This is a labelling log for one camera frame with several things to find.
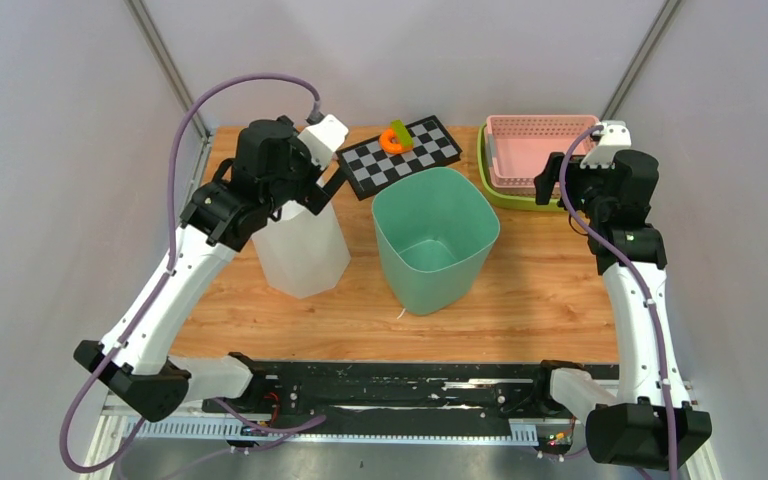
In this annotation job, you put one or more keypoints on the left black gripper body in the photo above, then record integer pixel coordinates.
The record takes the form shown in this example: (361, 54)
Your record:
(300, 184)

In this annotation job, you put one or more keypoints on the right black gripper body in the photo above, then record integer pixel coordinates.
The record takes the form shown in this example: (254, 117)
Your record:
(585, 185)

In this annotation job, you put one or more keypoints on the large white container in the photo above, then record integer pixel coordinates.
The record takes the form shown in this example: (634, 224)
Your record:
(302, 254)

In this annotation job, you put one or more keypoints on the green plastic bin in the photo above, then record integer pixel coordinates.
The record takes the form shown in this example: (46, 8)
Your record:
(434, 231)

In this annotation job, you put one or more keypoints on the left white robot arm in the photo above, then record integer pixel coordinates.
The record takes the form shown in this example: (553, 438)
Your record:
(133, 359)

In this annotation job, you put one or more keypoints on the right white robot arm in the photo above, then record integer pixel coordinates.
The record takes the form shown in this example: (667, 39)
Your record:
(649, 423)

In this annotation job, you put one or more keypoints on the black white checkerboard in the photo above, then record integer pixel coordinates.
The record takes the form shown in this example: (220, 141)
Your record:
(370, 169)

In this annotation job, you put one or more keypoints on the pink perforated basket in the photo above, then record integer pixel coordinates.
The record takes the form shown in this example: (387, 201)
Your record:
(518, 147)

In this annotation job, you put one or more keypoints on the green block toy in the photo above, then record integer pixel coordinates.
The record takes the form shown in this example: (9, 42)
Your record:
(401, 133)

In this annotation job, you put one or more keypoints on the green plastic tray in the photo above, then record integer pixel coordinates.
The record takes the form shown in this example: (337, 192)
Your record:
(502, 200)

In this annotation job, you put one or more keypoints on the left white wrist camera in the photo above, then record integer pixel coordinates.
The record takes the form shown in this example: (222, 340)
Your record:
(323, 139)

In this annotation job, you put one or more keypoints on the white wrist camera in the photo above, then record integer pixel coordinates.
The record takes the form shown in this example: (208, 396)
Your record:
(323, 139)
(613, 137)

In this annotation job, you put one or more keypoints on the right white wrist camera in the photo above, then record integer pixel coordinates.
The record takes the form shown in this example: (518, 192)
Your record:
(613, 137)

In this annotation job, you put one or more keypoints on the orange ring toy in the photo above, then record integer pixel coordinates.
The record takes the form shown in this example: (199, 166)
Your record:
(387, 146)

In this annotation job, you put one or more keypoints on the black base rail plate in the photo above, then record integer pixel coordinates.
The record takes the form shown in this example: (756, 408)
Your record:
(425, 400)

